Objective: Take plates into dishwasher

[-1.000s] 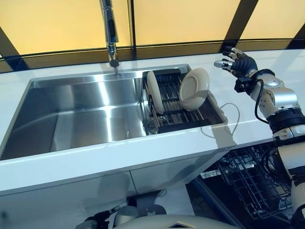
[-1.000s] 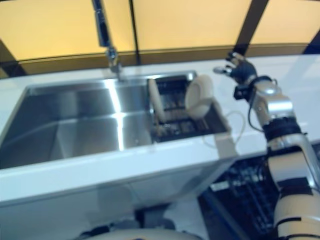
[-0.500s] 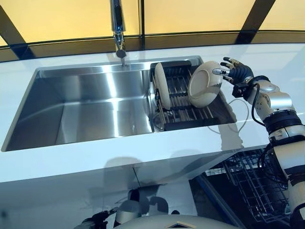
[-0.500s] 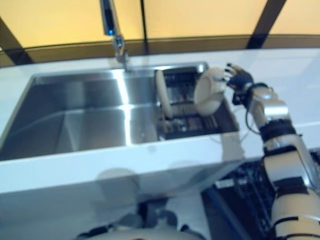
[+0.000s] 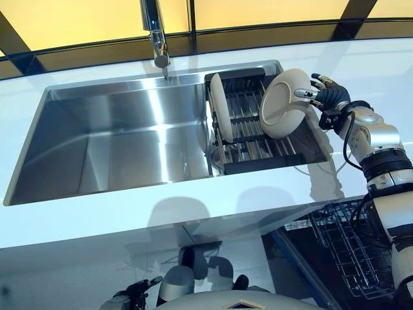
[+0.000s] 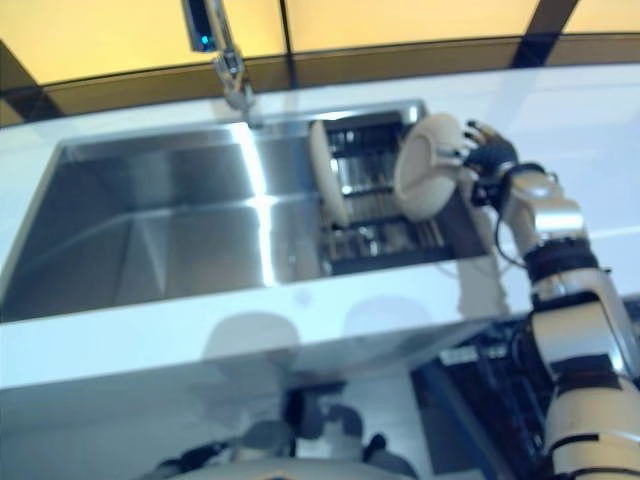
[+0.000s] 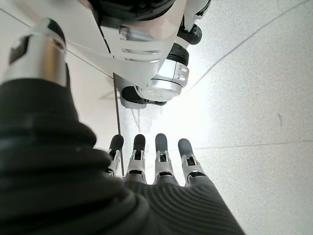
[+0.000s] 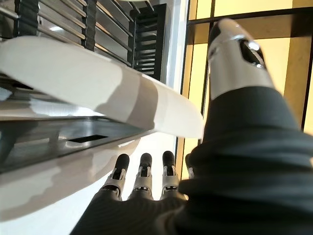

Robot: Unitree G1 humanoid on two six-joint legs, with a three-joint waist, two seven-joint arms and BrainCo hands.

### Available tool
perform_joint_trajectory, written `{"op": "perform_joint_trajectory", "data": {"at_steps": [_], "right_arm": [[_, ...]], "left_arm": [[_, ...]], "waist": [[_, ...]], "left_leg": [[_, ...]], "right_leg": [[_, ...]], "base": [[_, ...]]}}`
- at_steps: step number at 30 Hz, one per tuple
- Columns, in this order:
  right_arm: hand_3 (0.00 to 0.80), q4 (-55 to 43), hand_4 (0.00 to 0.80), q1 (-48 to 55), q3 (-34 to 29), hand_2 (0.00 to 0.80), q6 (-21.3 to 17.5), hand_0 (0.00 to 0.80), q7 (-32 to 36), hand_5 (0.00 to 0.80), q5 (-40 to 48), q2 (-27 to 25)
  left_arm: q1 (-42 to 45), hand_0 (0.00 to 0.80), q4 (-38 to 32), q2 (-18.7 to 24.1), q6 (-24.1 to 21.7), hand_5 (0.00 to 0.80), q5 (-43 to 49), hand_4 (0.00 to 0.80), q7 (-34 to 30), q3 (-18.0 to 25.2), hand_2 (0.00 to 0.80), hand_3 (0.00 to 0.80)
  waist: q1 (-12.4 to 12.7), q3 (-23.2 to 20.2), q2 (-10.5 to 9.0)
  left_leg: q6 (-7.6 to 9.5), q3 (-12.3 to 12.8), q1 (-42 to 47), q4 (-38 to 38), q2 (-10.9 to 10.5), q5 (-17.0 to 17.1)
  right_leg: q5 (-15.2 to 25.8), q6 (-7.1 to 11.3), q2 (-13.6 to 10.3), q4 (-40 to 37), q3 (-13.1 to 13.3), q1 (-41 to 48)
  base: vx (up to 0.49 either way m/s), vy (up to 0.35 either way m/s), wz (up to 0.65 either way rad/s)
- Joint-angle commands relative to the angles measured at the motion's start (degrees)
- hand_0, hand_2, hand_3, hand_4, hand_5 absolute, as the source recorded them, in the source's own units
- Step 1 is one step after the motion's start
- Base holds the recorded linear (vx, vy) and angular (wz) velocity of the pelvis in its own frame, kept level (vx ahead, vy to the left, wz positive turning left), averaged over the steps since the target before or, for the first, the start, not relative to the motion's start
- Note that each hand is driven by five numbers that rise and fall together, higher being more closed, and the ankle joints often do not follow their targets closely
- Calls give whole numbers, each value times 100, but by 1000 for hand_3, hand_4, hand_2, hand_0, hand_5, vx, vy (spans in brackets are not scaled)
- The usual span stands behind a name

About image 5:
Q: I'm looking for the white cabinet door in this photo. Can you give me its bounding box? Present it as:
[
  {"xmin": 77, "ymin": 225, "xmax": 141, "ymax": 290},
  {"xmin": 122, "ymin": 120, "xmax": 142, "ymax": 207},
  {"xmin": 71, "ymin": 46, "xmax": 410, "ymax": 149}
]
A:
[
  {"xmin": 183, "ymin": 211, "xmax": 275, "ymax": 248},
  {"xmin": 0, "ymin": 224, "xmax": 194, "ymax": 269}
]

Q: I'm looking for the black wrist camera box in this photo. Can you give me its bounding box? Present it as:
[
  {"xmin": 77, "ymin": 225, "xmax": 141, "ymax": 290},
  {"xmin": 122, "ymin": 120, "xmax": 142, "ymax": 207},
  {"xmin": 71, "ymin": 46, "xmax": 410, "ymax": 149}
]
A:
[{"xmin": 318, "ymin": 108, "xmax": 343, "ymax": 130}]

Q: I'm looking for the cream ceramic bowl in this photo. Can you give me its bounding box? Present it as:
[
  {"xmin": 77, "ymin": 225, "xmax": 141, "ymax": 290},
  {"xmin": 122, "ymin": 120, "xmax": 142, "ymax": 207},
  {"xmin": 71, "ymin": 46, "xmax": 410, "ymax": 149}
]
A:
[{"xmin": 259, "ymin": 68, "xmax": 314, "ymax": 140}]

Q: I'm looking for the dark window frame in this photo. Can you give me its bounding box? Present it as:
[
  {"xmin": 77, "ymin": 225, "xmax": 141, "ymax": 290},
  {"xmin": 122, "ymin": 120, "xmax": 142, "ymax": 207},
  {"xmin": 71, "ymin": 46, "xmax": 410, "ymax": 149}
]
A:
[{"xmin": 0, "ymin": 0, "xmax": 413, "ymax": 81}]

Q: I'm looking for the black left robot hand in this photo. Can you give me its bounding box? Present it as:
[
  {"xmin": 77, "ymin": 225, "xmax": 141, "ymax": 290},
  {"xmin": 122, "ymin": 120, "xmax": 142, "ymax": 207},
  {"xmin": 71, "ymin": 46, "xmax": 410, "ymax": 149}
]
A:
[{"xmin": 124, "ymin": 276, "xmax": 164, "ymax": 310}]

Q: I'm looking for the stainless steel sink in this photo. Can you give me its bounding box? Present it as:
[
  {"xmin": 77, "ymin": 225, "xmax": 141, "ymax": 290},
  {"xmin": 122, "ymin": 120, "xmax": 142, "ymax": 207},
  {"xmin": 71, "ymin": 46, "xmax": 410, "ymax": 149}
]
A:
[{"xmin": 3, "ymin": 59, "xmax": 336, "ymax": 207}]

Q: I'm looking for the black sink drying rack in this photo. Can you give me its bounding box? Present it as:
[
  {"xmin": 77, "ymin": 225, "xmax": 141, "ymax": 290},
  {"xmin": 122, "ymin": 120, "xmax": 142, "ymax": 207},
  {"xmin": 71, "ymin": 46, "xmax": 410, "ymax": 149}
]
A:
[{"xmin": 205, "ymin": 67, "xmax": 306, "ymax": 177}]

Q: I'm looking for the upper dishwasher wire rack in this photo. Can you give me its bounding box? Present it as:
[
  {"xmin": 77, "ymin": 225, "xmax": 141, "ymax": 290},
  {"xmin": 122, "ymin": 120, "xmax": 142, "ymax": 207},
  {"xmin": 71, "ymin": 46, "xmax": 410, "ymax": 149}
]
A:
[{"xmin": 283, "ymin": 196, "xmax": 398, "ymax": 302}]

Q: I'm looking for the robot leg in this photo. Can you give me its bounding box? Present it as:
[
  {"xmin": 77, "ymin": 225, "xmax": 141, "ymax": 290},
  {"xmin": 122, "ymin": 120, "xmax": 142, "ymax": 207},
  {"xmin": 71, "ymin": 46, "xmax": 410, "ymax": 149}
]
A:
[
  {"xmin": 159, "ymin": 247, "xmax": 197, "ymax": 300},
  {"xmin": 206, "ymin": 256, "xmax": 249, "ymax": 291}
]

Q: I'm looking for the robot left leg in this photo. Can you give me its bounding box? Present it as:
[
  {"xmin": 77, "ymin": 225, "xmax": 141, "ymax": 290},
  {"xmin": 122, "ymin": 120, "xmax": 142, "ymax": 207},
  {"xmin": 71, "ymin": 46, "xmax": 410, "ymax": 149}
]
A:
[{"xmin": 159, "ymin": 247, "xmax": 197, "ymax": 300}]

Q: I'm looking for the robot right leg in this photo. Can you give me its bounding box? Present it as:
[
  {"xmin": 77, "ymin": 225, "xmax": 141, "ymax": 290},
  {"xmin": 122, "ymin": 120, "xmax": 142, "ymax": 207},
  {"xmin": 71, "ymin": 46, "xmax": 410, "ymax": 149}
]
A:
[{"xmin": 206, "ymin": 256, "xmax": 249, "ymax": 291}]

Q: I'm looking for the chrome kitchen faucet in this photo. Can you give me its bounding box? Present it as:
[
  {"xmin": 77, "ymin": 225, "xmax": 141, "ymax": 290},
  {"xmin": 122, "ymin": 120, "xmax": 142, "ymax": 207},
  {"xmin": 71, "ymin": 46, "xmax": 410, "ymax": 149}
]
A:
[{"xmin": 139, "ymin": 0, "xmax": 172, "ymax": 81}]

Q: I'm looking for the cream round plate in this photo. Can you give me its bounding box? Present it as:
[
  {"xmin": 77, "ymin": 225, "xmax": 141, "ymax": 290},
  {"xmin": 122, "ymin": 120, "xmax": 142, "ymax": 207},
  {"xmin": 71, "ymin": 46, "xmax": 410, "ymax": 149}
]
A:
[{"xmin": 209, "ymin": 73, "xmax": 234, "ymax": 143}]

